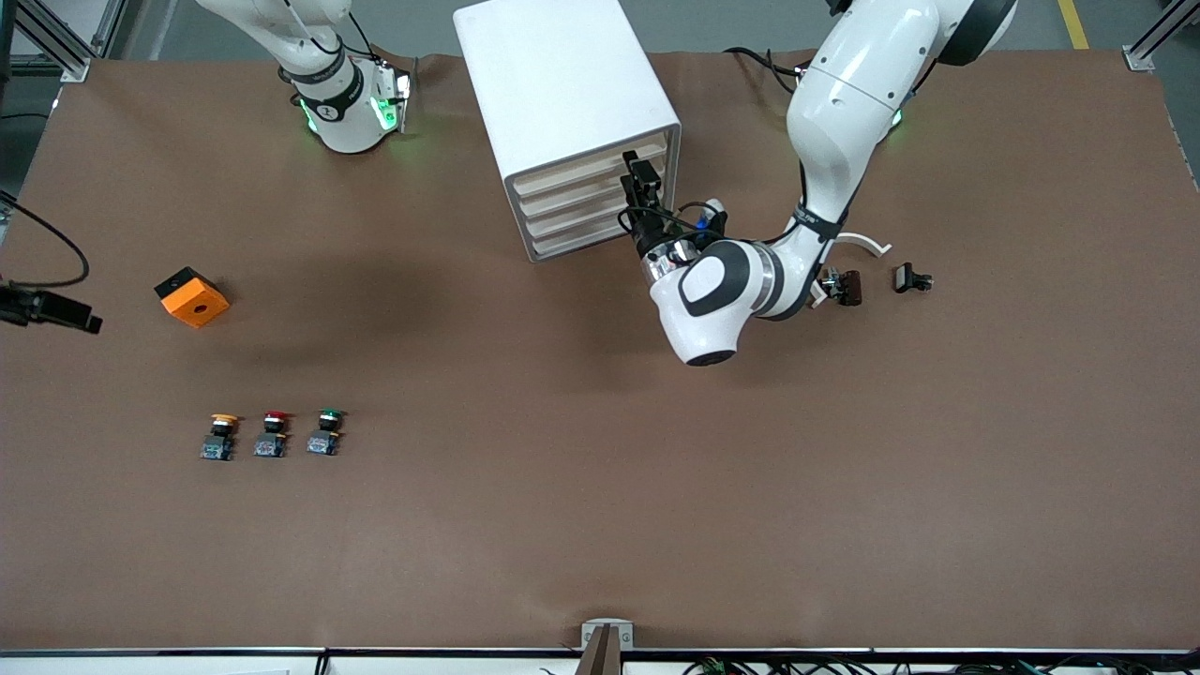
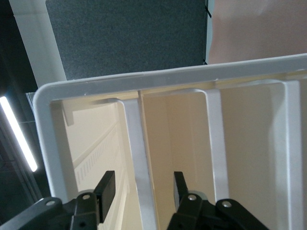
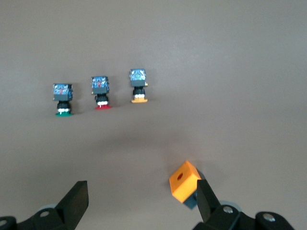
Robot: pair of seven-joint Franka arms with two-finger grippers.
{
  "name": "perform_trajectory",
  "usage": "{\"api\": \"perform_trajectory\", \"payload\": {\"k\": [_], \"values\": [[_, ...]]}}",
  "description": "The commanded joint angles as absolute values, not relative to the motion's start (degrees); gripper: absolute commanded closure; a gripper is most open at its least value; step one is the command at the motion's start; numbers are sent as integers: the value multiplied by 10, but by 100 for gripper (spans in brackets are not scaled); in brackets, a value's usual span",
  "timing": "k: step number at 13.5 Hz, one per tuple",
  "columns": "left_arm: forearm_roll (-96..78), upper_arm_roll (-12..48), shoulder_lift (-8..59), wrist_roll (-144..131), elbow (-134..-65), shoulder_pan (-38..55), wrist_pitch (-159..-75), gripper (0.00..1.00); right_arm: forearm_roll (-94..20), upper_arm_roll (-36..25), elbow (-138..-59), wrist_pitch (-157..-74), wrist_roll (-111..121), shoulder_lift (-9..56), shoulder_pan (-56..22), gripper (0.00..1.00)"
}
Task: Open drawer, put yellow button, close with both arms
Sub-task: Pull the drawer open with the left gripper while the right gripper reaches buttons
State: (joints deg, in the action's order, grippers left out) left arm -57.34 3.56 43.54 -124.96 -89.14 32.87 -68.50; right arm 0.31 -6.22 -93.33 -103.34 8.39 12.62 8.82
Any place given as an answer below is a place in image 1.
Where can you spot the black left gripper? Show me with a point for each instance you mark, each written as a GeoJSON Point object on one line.
{"type": "Point", "coordinates": [646, 229]}

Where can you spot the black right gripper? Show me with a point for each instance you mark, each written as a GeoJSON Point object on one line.
{"type": "Point", "coordinates": [10, 299]}

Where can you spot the white topmost cabinet drawer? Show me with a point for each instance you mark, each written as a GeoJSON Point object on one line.
{"type": "Point", "coordinates": [572, 172]}

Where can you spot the yellow push button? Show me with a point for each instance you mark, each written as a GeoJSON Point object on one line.
{"type": "Point", "coordinates": [217, 448]}

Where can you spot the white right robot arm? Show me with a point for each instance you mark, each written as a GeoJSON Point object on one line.
{"type": "Point", "coordinates": [337, 112]}

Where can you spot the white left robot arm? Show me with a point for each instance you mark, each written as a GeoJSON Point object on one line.
{"type": "Point", "coordinates": [844, 94]}

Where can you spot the white lowest cabinet drawer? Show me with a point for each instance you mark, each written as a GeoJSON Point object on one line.
{"type": "Point", "coordinates": [581, 237]}

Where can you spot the red push button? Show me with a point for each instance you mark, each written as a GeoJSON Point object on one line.
{"type": "Point", "coordinates": [270, 445]}

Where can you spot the green push button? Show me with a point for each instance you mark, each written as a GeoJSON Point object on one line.
{"type": "Point", "coordinates": [322, 442]}

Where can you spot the orange box with hole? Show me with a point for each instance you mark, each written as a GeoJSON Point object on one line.
{"type": "Point", "coordinates": [197, 305]}

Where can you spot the silver base connector plate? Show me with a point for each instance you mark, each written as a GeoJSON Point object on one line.
{"type": "Point", "coordinates": [401, 89]}

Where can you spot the small black electrical component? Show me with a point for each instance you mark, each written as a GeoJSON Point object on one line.
{"type": "Point", "coordinates": [905, 277]}

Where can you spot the brown paper table cover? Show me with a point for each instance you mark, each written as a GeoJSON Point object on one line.
{"type": "Point", "coordinates": [600, 469]}

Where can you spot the aluminium frame post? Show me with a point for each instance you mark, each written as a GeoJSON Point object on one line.
{"type": "Point", "coordinates": [77, 66]}
{"type": "Point", "coordinates": [1137, 58]}

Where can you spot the white table edge rail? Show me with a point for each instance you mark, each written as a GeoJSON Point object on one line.
{"type": "Point", "coordinates": [187, 664]}

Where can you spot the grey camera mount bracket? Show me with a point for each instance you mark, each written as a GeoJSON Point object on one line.
{"type": "Point", "coordinates": [607, 637]}

